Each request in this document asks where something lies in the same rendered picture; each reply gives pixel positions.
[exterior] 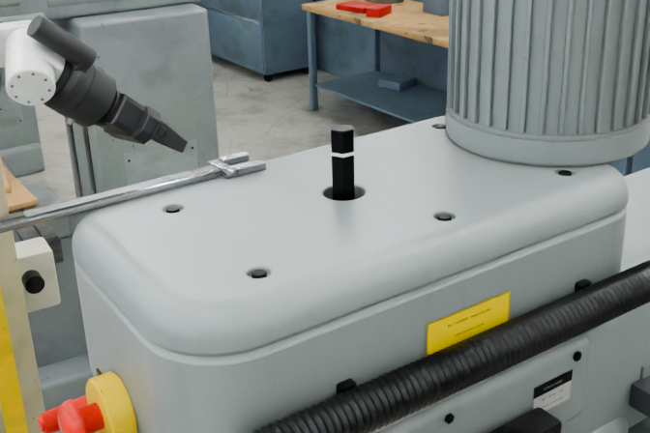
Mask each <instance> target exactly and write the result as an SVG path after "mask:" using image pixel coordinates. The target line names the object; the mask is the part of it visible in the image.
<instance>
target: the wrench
mask: <svg viewBox="0 0 650 433"><path fill-rule="evenodd" d="M249 160H250V157H249V154H248V153H247V152H242V153H238V154H233V155H229V156H225V157H221V158H218V159H214V160H210V161H208V162H207V164H208V165H206V166H202V167H198V168H195V169H191V170H187V171H183V172H179V173H175V174H171V175H167V176H163V177H160V178H156V179H152V180H148V181H144V182H140V183H136V184H132V185H128V186H124V187H120V188H115V189H111V190H107V191H103V192H99V193H95V194H91V195H87V196H83V197H79V198H76V199H72V200H68V201H64V202H60V203H56V204H52V205H48V206H44V207H41V208H37V209H33V210H29V211H25V212H21V213H17V214H13V215H9V216H2V217H0V233H4V232H8V231H12V230H16V229H19V228H23V227H27V226H30V225H34V224H38V223H42V222H46V221H50V220H53V219H56V218H60V217H67V216H71V215H75V214H78V213H82V212H86V211H90V210H94V209H98V208H101V207H104V206H108V205H112V204H116V203H120V202H124V201H128V200H131V199H135V198H138V197H142V196H146V195H150V194H154V193H157V192H161V191H165V190H169V189H173V188H179V187H182V186H186V185H190V184H194V183H198V182H202V181H205V180H209V179H213V178H217V177H219V176H220V175H222V176H223V177H225V178H226V179H230V178H233V177H237V176H238V177H241V176H244V175H248V174H251V173H255V172H259V171H262V170H266V162H264V161H262V160H256V161H252V162H248V163H244V164H241V165H237V166H233V168H232V167H231V166H232V165H236V164H239V163H243V162H247V161H249Z"/></svg>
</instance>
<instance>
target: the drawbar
mask: <svg viewBox="0 0 650 433"><path fill-rule="evenodd" d="M331 148H332V153H337V154H347V153H352V152H354V129H353V126H351V125H345V124H339V125H335V126H331ZM332 183H333V200H337V201H349V200H355V185H354V156H350V157H345V158H340V157H334V156H332Z"/></svg>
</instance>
